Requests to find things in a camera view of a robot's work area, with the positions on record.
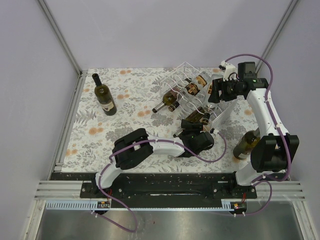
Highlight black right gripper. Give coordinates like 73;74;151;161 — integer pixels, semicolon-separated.
207;77;242;104

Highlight clear square liquor bottle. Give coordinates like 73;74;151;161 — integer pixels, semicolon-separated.
168;71;211;112

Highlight green bottle silver neck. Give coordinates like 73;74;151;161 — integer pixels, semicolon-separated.
152;86;181;113

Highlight green bottle black neck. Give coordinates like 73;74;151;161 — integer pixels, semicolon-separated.
91;73;117;116

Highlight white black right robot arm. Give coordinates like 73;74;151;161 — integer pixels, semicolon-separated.
209;61;300;198

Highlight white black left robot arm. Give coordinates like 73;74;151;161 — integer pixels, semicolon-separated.
91;119;214;198

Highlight clear acrylic wine rack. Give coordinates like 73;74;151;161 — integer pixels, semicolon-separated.
159;62;237;128

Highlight floral patterned table mat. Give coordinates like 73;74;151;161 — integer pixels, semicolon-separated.
61;68;258;173

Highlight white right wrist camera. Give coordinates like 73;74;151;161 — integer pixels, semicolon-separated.
218;61;238;82

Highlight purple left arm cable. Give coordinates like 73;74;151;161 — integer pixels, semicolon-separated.
98;131;228;233

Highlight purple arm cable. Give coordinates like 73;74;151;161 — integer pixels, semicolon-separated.
98;131;228;233
223;53;292;218

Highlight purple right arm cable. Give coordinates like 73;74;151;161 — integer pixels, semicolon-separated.
223;53;292;218

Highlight right aluminium frame post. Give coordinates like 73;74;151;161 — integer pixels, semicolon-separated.
260;0;300;60

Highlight grey slotted cable duct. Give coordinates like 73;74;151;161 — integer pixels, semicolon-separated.
45;197;234;212

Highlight aluminium corner frame post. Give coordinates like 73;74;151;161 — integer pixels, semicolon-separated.
36;0;83;76

